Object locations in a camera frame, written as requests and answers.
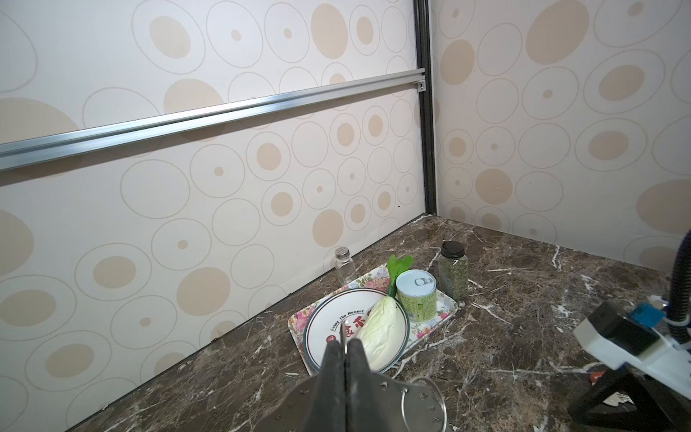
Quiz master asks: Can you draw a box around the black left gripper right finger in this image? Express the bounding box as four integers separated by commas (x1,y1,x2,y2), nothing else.
345,338,448,432

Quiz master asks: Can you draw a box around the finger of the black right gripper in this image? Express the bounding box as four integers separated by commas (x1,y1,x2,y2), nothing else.
568,365,680,431

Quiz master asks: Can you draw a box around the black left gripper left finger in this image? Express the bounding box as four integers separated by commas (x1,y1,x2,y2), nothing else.
254,341,347,431

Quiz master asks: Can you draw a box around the small red key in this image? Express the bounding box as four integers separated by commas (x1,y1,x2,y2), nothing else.
588,372,605,385

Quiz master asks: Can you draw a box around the pale napa cabbage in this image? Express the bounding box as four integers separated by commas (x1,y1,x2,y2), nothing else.
356,296,410,373

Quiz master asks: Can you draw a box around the white round plate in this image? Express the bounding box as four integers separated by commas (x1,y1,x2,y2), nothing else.
302,288,410,373

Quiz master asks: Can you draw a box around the green labelled tin can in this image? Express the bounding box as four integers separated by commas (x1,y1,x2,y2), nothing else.
396,269,437,322

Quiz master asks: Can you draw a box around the clear glass shaker bottle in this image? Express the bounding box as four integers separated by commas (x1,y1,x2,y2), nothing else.
335,247,356,286

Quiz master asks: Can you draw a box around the green plastic leaf vegetable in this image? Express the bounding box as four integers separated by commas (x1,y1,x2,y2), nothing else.
386,254,415,298

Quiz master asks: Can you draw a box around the green herb spice jar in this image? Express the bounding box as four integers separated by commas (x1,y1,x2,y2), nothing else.
438,240,469,302

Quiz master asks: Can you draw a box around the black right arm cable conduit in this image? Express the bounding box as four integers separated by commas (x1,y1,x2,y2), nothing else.
668,229,691,344

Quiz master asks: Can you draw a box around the horizontal aluminium frame rail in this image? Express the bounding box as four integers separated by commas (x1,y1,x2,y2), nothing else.
1,68,426,171

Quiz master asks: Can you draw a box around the black vertical right corner post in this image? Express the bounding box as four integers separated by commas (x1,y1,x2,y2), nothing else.
413,1,437,214

